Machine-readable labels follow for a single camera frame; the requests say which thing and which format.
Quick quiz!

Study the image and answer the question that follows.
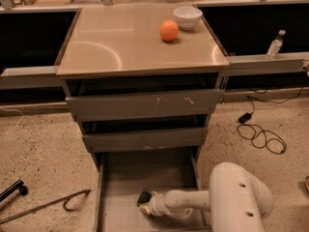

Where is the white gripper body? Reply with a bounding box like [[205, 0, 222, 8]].
[[148, 191, 168, 217]]

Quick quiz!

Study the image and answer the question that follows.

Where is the green yellow sponge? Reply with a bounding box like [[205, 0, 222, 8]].
[[137, 190, 152, 206]]

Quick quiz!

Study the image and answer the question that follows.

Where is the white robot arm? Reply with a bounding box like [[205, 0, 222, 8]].
[[137, 162, 274, 232]]

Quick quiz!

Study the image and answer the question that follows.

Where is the grey open bottom drawer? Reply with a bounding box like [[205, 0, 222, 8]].
[[93, 150, 211, 232]]

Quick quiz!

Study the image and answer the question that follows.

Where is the grey middle drawer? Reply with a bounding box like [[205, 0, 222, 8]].
[[83, 128, 208, 153]]

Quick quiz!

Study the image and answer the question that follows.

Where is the grey top drawer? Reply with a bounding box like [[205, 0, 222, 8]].
[[66, 89, 219, 122]]

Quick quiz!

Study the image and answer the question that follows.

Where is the grey metal drawer cabinet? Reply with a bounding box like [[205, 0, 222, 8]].
[[53, 2, 231, 232]]

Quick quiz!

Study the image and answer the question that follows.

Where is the metal rod with hook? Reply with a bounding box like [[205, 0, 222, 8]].
[[0, 188, 91, 225]]

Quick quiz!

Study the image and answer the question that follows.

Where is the black caster wheel leg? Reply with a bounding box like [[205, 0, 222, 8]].
[[0, 179, 28, 202]]

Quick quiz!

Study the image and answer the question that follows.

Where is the tan shoe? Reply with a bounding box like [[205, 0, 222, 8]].
[[304, 176, 309, 192]]

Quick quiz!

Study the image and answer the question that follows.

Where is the orange fruit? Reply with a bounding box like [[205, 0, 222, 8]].
[[159, 20, 179, 43]]

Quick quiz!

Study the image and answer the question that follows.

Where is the white bowl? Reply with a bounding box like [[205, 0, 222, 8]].
[[173, 7, 203, 30]]

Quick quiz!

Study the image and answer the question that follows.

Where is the clear plastic water bottle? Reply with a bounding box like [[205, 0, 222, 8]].
[[267, 30, 286, 59]]

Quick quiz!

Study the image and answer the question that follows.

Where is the black power adapter cable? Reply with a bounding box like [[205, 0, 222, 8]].
[[237, 86, 307, 156]]

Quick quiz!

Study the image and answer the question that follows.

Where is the grey metal left rail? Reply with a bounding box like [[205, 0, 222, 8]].
[[0, 67, 62, 90]]

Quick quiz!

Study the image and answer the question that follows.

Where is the grey metal side rail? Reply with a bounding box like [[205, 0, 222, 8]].
[[221, 52, 309, 76]]

